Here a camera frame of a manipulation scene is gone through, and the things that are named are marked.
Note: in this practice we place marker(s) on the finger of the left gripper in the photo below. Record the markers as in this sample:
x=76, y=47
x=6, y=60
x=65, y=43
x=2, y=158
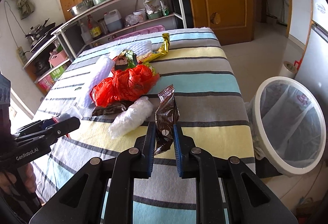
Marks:
x=57, y=129
x=53, y=121

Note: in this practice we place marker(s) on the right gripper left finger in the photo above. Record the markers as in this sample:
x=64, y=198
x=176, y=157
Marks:
x=148, y=151

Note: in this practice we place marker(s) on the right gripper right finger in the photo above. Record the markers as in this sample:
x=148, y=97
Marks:
x=178, y=152

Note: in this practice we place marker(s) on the brown coffee snack wrapper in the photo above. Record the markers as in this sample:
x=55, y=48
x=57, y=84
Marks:
x=166, y=115

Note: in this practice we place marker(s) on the dark brown wrapper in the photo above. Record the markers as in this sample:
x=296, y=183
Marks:
x=115, y=108

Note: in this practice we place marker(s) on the red plastic bag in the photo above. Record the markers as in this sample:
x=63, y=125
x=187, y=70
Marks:
x=127, y=85

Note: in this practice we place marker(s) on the green snack bag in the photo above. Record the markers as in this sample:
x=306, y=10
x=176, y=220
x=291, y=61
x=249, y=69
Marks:
x=125, y=60

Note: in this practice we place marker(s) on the white trash bin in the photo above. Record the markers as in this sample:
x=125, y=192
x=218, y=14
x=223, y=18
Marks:
x=287, y=126

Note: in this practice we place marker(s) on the striped tablecloth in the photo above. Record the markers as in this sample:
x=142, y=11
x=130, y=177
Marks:
x=196, y=88

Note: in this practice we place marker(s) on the pink storage basket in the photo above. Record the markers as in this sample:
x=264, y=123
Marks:
x=57, y=58

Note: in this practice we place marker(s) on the black pan on stove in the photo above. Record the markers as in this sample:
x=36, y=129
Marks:
x=40, y=34

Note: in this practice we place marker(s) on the cooking oil bottle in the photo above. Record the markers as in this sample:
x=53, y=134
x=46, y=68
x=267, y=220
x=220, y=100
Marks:
x=94, y=28

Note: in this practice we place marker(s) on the gold yellow snack wrapper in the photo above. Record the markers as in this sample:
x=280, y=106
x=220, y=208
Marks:
x=163, y=50

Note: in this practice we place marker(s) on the white foam fruit net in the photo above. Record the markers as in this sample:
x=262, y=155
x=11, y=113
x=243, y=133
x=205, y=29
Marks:
x=137, y=47

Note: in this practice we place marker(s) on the steel mixing bowl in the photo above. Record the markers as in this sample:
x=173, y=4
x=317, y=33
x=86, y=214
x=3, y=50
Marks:
x=81, y=7

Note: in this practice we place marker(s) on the translucent bin liner bag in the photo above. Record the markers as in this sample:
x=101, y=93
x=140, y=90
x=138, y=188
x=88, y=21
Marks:
x=292, y=123

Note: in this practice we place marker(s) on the white plastic jug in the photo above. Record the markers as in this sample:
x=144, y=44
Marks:
x=113, y=20

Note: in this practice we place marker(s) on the pink plastic tray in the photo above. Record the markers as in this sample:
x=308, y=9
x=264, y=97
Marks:
x=149, y=30

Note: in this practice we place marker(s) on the white paper roll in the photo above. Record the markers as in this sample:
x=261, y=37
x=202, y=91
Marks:
x=288, y=70

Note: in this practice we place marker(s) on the white metal shelf rack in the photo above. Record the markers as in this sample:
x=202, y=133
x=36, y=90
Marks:
x=74, y=36

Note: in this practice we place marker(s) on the silver refrigerator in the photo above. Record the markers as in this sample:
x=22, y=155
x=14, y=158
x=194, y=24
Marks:
x=313, y=69

